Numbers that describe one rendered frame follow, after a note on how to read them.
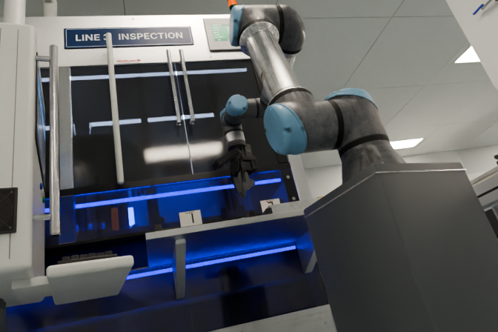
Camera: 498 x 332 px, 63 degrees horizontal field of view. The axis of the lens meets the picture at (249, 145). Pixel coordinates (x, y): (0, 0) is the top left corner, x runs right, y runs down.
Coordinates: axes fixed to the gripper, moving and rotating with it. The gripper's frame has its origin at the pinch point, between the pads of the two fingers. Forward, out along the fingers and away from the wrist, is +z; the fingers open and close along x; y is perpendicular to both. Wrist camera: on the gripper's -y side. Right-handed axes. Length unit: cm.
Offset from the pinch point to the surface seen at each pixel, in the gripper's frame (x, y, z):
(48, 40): 41, -59, -94
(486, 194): -27, 103, 14
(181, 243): -4.2, -27.3, 16.7
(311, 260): 4.5, 26.5, 25.8
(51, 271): -13, -63, 22
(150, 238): -7.5, -37.4, 15.4
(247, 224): -15.4, -9.9, 15.5
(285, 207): -17.4, 4.4, 11.5
